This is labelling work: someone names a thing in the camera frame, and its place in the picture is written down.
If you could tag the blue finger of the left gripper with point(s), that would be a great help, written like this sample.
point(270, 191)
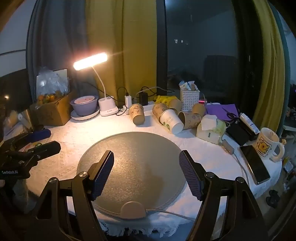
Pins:
point(39, 135)

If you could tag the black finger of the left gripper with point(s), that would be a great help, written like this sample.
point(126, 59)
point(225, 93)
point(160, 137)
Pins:
point(44, 151)

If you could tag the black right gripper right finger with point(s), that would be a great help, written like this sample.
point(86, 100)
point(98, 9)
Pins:
point(243, 219)

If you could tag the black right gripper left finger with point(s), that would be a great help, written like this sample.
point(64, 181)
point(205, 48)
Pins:
point(64, 210)

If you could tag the brown printed paper cup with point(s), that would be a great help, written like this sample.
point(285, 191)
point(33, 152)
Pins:
point(137, 116)

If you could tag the brown paper cup open-mouthed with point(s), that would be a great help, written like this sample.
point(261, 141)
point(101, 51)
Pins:
point(190, 120)

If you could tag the brown paper cup right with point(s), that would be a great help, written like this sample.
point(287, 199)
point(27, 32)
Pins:
point(199, 109)

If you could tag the brown paper cup lying left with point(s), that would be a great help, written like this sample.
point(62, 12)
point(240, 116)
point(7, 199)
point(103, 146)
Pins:
point(158, 109)

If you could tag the white paper cup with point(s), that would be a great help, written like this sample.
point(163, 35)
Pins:
point(171, 121)

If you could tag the brown paper cup rear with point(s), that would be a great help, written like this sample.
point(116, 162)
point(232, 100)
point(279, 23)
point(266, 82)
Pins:
point(175, 105)

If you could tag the cardboard box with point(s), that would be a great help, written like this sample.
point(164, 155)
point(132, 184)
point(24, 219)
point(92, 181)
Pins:
point(56, 113)

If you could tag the white tablecloth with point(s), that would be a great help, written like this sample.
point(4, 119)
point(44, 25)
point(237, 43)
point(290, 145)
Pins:
point(77, 137)

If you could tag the white plate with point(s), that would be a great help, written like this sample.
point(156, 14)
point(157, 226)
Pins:
point(76, 117)

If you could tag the black smartphone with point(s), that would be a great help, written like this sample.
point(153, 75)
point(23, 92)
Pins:
point(255, 164)

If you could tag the clear plastic bag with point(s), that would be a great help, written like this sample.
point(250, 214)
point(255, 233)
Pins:
point(51, 85)

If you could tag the purple bowl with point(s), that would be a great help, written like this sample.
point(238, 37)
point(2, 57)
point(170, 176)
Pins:
point(85, 105)

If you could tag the white bear mug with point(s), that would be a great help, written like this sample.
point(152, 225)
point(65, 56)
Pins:
point(268, 145)

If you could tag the round grey heating mat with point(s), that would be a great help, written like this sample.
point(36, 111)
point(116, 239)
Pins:
point(146, 173)

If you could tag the black pouch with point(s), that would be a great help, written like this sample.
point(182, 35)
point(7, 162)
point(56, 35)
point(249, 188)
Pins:
point(240, 132)

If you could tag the white charger plug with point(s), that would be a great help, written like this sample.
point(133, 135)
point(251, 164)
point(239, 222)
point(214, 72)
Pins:
point(128, 100)

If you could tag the tissue pack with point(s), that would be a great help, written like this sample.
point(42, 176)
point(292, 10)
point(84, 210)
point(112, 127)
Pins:
point(211, 129)

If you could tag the grey curtain left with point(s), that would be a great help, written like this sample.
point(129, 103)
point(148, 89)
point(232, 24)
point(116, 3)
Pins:
point(56, 38)

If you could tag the white tube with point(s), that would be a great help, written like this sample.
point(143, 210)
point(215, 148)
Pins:
point(246, 120)

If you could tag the yellow curtain right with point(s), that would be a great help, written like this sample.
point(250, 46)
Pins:
point(272, 91)

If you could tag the yellow curtain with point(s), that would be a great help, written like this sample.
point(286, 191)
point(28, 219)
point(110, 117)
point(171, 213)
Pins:
point(127, 32)
point(272, 91)

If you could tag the black charger plug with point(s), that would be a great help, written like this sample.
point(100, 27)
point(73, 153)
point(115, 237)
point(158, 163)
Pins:
point(143, 98)

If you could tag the white power strip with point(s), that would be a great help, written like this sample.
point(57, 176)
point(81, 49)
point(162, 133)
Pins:
point(125, 111)

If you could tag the purple folder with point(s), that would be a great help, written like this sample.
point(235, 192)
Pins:
point(224, 112)

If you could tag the yellow cloth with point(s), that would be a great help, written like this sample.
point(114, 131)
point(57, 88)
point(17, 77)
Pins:
point(164, 99)

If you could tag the white plastic basket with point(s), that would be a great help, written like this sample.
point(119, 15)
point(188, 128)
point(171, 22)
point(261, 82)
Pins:
point(189, 98)

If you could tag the yellow curtain centre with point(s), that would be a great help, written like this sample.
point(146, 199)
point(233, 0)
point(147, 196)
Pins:
point(127, 32)

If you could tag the mat controller with cable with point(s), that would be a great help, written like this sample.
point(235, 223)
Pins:
point(230, 150)

